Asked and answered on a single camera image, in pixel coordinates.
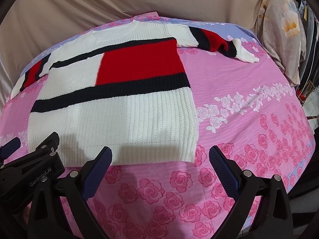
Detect pink floral bed sheet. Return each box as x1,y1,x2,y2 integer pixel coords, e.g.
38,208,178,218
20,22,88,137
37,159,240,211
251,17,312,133
1,14,315,238

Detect hanging clothes at right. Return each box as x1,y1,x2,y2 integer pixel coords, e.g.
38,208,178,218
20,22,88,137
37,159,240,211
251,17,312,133
296,0,318,105

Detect floral cream pillow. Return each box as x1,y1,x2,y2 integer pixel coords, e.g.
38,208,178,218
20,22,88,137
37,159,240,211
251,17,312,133
256,0,307,86

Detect beige fabric backdrop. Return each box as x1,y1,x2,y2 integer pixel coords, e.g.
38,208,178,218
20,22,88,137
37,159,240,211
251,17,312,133
1,0,261,104

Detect white red black knit sweater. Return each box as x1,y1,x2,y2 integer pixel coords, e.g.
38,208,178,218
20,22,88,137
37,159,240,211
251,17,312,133
11,21,258,166

